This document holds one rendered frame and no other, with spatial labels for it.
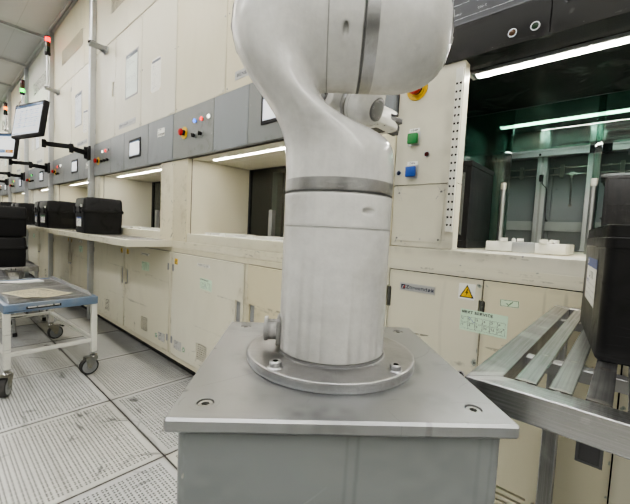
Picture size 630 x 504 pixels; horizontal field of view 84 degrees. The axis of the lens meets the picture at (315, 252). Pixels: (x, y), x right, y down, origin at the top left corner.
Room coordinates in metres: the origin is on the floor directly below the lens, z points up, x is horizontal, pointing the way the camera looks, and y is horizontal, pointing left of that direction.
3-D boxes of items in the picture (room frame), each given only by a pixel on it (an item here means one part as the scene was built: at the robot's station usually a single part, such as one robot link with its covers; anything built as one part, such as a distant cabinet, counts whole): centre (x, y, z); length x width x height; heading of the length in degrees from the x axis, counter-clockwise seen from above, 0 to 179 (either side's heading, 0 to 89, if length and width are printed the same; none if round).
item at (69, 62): (3.82, 2.40, 1.50); 1.52 x 0.99 x 3.00; 48
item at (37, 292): (2.01, 1.60, 0.47); 0.31 x 0.23 x 0.02; 70
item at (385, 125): (0.92, -0.13, 1.20); 0.11 x 0.10 x 0.07; 138
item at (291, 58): (0.40, 0.01, 1.07); 0.19 x 0.12 x 0.24; 88
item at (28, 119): (2.87, 2.13, 1.59); 0.50 x 0.41 x 0.36; 138
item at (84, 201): (2.65, 1.65, 0.93); 0.30 x 0.28 x 0.26; 45
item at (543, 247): (1.13, -0.69, 0.89); 0.22 x 0.21 x 0.04; 138
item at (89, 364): (2.15, 1.71, 0.24); 0.97 x 0.52 x 0.48; 51
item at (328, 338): (0.40, -0.02, 0.85); 0.19 x 0.19 x 0.18
